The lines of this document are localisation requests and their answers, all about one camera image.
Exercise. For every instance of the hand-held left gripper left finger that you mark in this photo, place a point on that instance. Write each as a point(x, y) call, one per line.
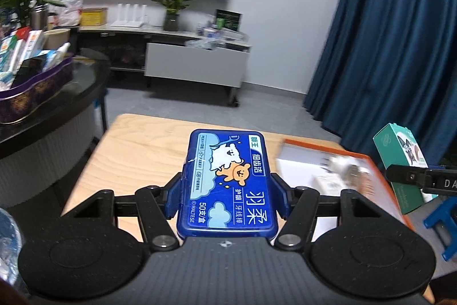
point(175, 197)

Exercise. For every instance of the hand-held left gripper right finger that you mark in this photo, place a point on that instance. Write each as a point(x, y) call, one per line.
point(281, 197)

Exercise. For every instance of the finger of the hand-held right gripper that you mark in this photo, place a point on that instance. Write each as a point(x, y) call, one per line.
point(407, 176)

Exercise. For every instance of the green and white carton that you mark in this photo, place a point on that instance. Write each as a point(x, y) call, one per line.
point(403, 151)

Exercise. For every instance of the orange rimmed cardboard box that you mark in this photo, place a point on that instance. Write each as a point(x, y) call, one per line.
point(307, 165)

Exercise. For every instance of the blue dental floss case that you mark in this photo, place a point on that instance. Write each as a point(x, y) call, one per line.
point(228, 183)

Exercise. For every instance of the clear bottle with white cap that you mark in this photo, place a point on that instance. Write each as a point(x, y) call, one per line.
point(337, 165)

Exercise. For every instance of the dark glass coffee table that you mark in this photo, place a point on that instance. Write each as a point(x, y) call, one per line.
point(53, 147)

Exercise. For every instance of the white tv cabinet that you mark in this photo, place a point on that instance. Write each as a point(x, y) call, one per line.
point(192, 65)

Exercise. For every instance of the blue curtain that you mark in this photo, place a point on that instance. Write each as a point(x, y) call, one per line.
point(385, 40)

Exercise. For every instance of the clear crumpled plastic bag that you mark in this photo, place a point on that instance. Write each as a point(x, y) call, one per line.
point(205, 43)

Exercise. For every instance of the clear plastic case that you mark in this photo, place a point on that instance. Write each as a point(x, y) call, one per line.
point(234, 36)

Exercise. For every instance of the purple patterned tin tray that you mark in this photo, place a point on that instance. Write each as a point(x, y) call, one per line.
point(39, 94)

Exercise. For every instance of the crinkled clear plastic bottle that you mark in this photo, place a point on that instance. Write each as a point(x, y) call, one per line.
point(10, 248)

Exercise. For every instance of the black and green box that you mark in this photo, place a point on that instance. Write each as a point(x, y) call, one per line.
point(229, 20)

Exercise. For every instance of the white wifi router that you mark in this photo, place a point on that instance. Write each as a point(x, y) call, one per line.
point(127, 17)

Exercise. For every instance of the potted plant in dark pot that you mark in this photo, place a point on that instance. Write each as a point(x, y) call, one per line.
point(175, 1)

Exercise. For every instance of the beige paper container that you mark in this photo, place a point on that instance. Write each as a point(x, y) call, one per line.
point(57, 38)

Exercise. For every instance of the yellow box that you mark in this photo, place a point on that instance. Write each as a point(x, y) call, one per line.
point(93, 16)

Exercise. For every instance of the white plastic bag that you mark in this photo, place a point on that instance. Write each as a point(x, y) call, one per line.
point(70, 12)

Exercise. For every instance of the row of medicine boxes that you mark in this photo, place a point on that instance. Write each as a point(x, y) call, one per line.
point(18, 47)

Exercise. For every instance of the metal flask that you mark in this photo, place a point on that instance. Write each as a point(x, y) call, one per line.
point(38, 18)

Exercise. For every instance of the blue plastic bracket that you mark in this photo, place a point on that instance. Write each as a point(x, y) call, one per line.
point(441, 219)

